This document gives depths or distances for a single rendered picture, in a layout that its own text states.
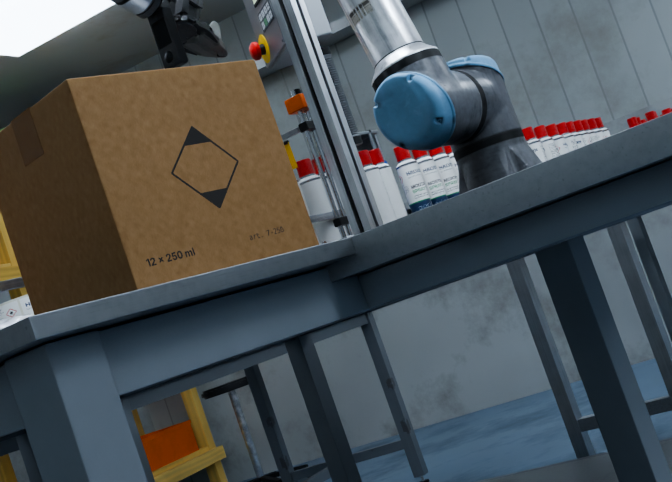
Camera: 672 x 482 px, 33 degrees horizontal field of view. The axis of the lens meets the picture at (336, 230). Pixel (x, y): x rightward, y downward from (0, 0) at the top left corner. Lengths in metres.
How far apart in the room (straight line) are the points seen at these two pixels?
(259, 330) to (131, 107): 0.38
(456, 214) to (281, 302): 0.21
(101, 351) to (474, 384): 5.85
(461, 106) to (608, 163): 0.59
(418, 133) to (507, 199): 0.51
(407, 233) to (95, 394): 0.41
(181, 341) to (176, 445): 6.05
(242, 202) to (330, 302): 0.26
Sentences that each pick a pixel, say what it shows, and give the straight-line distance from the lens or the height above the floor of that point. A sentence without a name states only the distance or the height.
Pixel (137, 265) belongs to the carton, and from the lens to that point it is 1.34.
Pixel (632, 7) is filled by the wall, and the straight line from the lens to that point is 6.47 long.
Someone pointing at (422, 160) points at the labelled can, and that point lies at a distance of 2.68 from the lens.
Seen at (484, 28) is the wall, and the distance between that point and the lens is 6.67.
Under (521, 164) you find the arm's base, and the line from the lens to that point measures 1.79.
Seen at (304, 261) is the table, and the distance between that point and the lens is 1.18.
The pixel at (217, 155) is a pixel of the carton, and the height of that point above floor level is 1.00.
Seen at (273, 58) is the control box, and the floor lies 1.29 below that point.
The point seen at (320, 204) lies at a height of 0.98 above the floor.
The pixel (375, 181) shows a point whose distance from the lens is 2.47.
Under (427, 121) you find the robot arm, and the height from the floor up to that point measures 0.98.
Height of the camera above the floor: 0.74
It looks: 5 degrees up
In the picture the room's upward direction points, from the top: 19 degrees counter-clockwise
